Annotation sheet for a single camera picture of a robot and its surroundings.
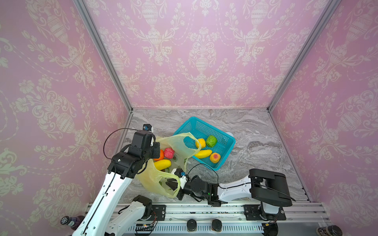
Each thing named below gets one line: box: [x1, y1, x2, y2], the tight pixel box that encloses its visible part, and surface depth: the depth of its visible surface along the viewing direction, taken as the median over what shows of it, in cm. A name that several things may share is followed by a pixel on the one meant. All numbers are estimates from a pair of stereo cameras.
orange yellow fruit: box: [209, 152, 221, 164], surface depth 90 cm
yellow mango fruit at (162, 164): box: [153, 159, 172, 171], surface depth 89 cm
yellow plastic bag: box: [135, 132, 202, 199], surface depth 71 cm
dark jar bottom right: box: [315, 224, 344, 236], surface depth 64 cm
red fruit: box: [163, 147, 175, 159], surface depth 91 cm
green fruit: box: [205, 135, 218, 148], surface depth 97 cm
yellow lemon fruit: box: [195, 138, 207, 149], surface depth 96 cm
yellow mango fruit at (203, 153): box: [194, 149, 213, 159], surface depth 93 cm
